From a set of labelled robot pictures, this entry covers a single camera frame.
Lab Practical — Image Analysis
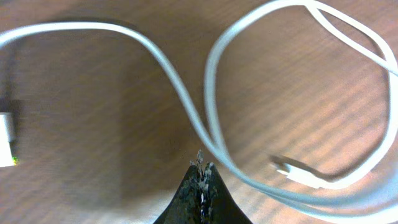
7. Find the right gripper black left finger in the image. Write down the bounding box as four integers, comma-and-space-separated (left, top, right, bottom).
154, 165, 201, 224

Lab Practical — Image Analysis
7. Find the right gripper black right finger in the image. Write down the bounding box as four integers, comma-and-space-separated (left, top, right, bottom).
202, 162, 252, 224

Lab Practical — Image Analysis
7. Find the white USB cable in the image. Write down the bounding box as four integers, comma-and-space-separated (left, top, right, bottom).
0, 0, 398, 224

